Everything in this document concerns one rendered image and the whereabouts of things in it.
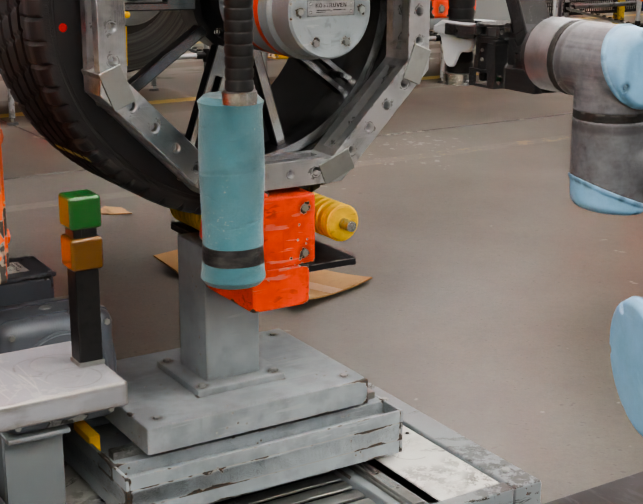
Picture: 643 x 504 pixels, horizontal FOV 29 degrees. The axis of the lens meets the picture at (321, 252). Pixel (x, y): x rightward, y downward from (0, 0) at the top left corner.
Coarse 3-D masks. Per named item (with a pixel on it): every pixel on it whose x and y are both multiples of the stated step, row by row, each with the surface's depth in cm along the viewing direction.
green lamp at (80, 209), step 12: (72, 192) 147; (84, 192) 147; (60, 204) 147; (72, 204) 144; (84, 204) 145; (96, 204) 146; (60, 216) 147; (72, 216) 145; (84, 216) 145; (96, 216) 146; (72, 228) 145; (84, 228) 146
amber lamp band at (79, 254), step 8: (64, 240) 147; (72, 240) 146; (80, 240) 146; (88, 240) 146; (96, 240) 147; (64, 248) 148; (72, 248) 146; (80, 248) 146; (88, 248) 147; (96, 248) 147; (64, 256) 148; (72, 256) 146; (80, 256) 146; (88, 256) 147; (96, 256) 147; (64, 264) 148; (72, 264) 146; (80, 264) 147; (88, 264) 147; (96, 264) 148
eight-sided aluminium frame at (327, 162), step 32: (96, 0) 163; (416, 0) 190; (96, 32) 165; (416, 32) 191; (96, 64) 166; (384, 64) 195; (416, 64) 192; (96, 96) 168; (128, 96) 168; (384, 96) 191; (128, 128) 174; (160, 128) 172; (352, 128) 190; (160, 160) 179; (192, 160) 176; (288, 160) 185; (320, 160) 187; (352, 160) 190
